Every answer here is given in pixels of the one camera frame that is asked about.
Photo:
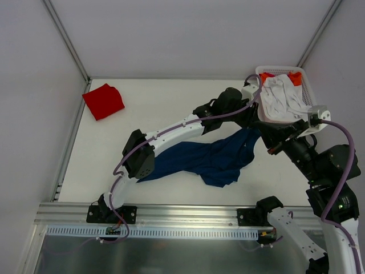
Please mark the white plastic basket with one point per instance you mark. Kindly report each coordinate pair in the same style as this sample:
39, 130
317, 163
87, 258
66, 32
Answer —
308, 96

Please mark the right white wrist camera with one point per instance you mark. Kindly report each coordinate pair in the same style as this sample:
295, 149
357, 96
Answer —
315, 115

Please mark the orange t shirt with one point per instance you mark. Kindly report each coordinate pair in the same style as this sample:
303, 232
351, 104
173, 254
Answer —
295, 78

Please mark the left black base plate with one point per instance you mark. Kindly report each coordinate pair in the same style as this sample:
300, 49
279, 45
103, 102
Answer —
95, 215

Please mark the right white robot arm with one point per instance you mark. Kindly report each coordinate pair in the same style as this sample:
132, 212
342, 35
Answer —
329, 195

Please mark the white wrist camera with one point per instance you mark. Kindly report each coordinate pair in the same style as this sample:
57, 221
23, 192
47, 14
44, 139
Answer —
249, 91
315, 115

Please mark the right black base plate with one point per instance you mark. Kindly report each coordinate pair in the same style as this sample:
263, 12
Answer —
252, 217

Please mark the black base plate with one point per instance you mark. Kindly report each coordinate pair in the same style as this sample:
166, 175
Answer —
95, 215
252, 217

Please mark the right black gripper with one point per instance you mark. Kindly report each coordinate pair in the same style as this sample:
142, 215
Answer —
271, 135

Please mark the folded red t shirt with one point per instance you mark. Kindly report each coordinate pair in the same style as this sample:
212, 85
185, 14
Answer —
103, 101

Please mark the white slotted cable duct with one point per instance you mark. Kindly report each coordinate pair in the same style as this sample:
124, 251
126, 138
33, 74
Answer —
153, 232

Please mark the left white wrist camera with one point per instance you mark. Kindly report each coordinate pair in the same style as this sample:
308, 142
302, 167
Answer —
249, 91

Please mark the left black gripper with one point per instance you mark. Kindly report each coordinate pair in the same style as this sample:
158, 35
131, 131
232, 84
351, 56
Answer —
246, 115

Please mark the white t shirt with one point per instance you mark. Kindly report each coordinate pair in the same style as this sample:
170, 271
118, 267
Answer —
282, 101

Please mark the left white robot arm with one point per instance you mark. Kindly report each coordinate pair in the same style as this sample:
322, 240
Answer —
141, 150

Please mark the aluminium mounting rail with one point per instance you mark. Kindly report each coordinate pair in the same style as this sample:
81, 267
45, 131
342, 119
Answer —
148, 215

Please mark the blue t shirt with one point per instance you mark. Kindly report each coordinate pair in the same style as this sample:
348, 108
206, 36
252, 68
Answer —
218, 164

